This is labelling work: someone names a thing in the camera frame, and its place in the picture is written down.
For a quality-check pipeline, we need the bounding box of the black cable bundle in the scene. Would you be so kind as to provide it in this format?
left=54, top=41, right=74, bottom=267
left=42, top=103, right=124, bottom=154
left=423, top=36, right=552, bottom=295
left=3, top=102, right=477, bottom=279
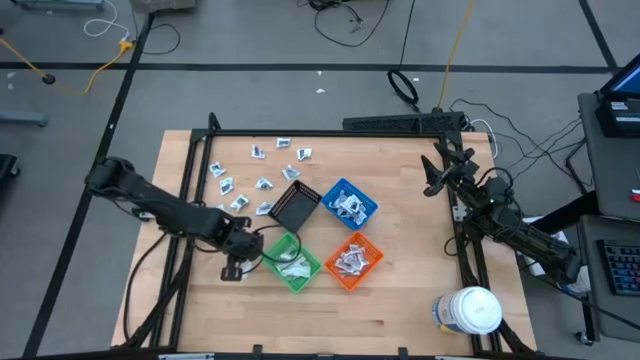
left=448, top=97, right=589, bottom=196

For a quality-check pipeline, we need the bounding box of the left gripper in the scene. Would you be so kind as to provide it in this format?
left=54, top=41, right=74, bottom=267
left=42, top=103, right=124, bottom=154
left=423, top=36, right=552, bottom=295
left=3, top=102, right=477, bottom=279
left=218, top=216, right=266, bottom=282

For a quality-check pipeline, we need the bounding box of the blue plastic basket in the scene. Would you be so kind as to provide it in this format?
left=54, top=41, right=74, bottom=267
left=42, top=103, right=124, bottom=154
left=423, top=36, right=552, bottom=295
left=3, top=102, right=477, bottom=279
left=321, top=177, right=380, bottom=232

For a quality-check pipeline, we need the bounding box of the green plastic basket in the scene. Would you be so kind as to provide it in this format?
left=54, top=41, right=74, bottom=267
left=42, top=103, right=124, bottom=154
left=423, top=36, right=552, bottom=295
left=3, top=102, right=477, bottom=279
left=260, top=231, right=324, bottom=294

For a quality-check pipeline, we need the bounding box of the yellow hanging cable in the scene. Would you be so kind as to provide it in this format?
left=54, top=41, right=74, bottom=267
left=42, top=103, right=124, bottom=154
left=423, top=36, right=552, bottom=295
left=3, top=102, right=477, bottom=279
left=437, top=0, right=477, bottom=110

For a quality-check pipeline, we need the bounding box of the black cart bar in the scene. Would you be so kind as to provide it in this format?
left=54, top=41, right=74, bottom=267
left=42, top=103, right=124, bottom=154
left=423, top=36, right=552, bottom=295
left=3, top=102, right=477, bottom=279
left=529, top=189, right=601, bottom=236

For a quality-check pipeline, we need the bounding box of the white floor cable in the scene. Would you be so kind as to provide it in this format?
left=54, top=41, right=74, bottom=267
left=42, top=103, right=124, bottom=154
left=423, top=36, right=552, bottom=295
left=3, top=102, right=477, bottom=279
left=83, top=0, right=132, bottom=42

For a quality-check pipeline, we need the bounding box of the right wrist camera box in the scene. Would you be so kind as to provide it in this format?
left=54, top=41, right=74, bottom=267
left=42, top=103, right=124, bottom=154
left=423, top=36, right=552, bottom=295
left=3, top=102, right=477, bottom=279
left=480, top=177, right=512, bottom=207

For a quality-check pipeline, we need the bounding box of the black left wrist camera cable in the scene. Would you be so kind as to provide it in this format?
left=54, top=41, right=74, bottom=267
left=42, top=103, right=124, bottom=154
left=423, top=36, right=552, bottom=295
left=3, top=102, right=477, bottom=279
left=247, top=223, right=303, bottom=265

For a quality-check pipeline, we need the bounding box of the black floor object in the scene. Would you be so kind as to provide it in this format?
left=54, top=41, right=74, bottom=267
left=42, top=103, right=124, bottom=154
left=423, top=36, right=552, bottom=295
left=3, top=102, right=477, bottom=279
left=0, top=153, right=22, bottom=199

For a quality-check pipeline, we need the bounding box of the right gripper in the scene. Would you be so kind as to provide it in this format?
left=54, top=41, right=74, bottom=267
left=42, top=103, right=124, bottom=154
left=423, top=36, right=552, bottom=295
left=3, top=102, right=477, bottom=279
left=420, top=142, right=483, bottom=198

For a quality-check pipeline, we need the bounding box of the gray stand foot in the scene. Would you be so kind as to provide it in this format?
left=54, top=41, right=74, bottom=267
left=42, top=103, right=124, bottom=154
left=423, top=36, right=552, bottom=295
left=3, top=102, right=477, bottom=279
left=0, top=110, right=50, bottom=128

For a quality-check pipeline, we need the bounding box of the black desktop device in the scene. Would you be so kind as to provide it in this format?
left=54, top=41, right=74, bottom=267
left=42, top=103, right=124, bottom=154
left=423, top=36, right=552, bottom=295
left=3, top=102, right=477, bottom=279
left=595, top=97, right=640, bottom=140

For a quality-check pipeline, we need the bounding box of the black hanging cable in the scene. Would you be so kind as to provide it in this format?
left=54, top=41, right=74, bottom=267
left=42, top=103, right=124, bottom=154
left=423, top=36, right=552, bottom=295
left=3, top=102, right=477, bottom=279
left=387, top=0, right=421, bottom=114

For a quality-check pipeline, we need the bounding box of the gray cart top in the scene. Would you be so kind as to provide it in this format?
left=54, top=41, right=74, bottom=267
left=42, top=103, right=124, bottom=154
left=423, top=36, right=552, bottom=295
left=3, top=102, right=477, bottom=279
left=578, top=92, right=640, bottom=224

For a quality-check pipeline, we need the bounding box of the gray floor bar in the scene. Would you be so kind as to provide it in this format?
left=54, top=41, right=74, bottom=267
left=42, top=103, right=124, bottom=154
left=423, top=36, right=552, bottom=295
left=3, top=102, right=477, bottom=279
left=10, top=0, right=107, bottom=12

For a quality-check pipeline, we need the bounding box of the black floor cable tangle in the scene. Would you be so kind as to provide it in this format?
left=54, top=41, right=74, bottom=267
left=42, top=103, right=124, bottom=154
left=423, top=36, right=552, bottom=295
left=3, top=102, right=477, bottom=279
left=298, top=0, right=392, bottom=49

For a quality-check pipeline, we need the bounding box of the laptop with blue screen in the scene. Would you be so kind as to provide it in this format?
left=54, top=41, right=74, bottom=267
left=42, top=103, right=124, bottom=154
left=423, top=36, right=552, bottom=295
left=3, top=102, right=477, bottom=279
left=598, top=64, right=640, bottom=101

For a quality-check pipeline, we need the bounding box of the white cable at frame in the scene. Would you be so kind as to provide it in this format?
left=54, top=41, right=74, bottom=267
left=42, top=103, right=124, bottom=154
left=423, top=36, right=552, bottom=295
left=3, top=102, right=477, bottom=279
left=469, top=117, right=500, bottom=154

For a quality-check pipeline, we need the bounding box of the gray keyboard desk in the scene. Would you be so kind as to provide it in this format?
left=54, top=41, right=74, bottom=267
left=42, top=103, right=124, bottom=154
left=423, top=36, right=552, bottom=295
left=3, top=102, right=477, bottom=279
left=574, top=214, right=640, bottom=346

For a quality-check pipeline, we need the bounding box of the black keyboard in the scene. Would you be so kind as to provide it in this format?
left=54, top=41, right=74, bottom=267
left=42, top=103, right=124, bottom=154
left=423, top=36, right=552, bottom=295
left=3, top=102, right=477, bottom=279
left=596, top=238, right=640, bottom=297

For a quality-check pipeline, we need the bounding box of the white wipes canister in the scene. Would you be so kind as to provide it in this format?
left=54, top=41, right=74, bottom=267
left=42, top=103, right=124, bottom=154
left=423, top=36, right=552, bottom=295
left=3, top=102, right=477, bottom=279
left=431, top=285, right=504, bottom=336

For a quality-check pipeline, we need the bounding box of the orange plastic basket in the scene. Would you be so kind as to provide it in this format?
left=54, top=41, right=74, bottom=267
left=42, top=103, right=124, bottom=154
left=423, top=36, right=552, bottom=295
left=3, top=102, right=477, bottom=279
left=324, top=230, right=385, bottom=292

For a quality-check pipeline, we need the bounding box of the white yellow-label bottle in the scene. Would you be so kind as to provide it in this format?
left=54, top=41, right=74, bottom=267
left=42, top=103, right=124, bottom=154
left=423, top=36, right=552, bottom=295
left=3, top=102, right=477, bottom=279
left=567, top=269, right=593, bottom=295

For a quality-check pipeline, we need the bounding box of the black floor cable loop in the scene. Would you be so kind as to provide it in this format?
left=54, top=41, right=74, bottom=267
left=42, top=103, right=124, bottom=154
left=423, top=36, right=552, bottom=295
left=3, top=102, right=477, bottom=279
left=132, top=9, right=182, bottom=56

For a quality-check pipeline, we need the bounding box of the yellow floor cable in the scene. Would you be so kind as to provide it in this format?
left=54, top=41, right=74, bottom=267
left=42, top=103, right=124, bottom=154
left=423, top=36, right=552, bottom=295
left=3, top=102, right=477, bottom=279
left=0, top=37, right=136, bottom=97

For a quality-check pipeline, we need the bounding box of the black plastic basket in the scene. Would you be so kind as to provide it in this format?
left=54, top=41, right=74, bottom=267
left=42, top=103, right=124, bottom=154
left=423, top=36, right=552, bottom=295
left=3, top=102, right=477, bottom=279
left=267, top=179, right=323, bottom=234

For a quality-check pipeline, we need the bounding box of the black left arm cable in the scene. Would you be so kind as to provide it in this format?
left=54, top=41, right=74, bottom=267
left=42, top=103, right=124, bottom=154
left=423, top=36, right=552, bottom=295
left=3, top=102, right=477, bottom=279
left=122, top=234, right=174, bottom=346

